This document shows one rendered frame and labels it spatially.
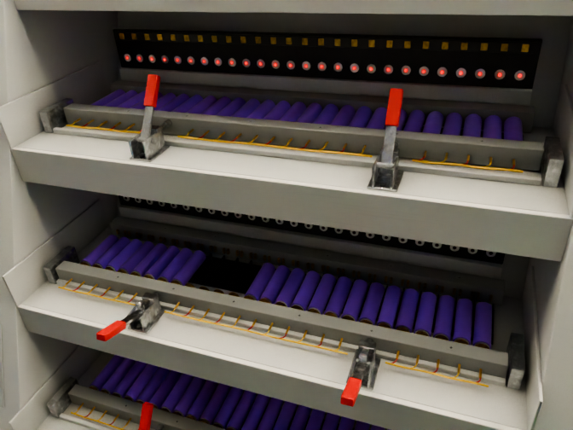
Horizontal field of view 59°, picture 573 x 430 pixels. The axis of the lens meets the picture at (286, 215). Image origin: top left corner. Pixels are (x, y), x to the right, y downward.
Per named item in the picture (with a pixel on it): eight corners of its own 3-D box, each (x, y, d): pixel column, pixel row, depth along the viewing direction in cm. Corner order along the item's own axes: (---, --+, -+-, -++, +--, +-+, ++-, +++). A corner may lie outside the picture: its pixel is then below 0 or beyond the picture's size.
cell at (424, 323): (436, 305, 60) (429, 344, 55) (420, 301, 61) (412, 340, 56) (437, 293, 59) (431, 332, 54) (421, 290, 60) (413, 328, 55)
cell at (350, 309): (367, 292, 63) (355, 328, 58) (353, 288, 63) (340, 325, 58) (368, 280, 62) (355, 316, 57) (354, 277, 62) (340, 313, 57)
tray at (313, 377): (521, 466, 48) (543, 402, 43) (27, 331, 67) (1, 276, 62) (518, 320, 63) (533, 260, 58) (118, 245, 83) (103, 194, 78)
